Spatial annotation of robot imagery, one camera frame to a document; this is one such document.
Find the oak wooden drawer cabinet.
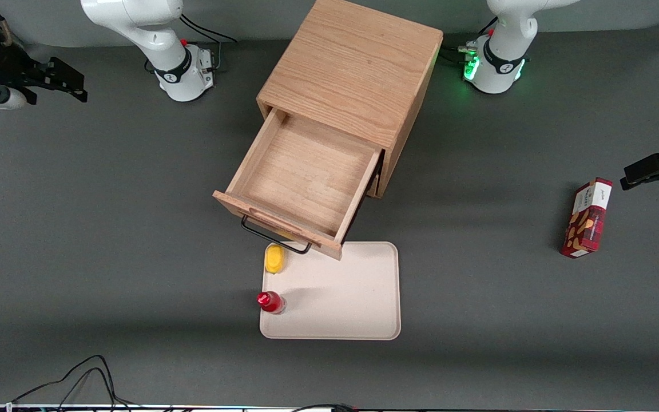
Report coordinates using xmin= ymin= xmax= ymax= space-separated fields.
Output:
xmin=256 ymin=0 xmax=444 ymax=199

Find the beige plastic tray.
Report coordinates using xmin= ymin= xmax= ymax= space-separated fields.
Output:
xmin=259 ymin=241 xmax=402 ymax=341

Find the red tartan cookie box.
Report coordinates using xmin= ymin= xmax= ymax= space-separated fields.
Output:
xmin=560 ymin=177 xmax=614 ymax=259

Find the black wire drawer handle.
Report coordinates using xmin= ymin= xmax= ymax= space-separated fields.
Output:
xmin=241 ymin=215 xmax=313 ymax=255

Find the red capped small bottle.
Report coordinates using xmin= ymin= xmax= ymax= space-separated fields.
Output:
xmin=257 ymin=291 xmax=287 ymax=315

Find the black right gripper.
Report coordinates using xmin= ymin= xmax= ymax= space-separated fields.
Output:
xmin=0 ymin=45 xmax=88 ymax=105

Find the short black floor cable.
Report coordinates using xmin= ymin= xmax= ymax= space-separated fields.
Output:
xmin=292 ymin=403 xmax=359 ymax=412

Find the wooden drawer with deep tray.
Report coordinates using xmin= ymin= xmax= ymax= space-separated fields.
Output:
xmin=213 ymin=106 xmax=383 ymax=262

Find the long black floor cable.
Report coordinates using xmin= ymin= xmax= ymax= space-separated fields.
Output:
xmin=12 ymin=355 xmax=141 ymax=410

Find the black robot base cable bundle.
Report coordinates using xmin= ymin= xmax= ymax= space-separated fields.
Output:
xmin=441 ymin=17 xmax=499 ymax=66

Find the yellow plastic lemon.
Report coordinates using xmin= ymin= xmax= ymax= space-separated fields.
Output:
xmin=264 ymin=244 xmax=286 ymax=275

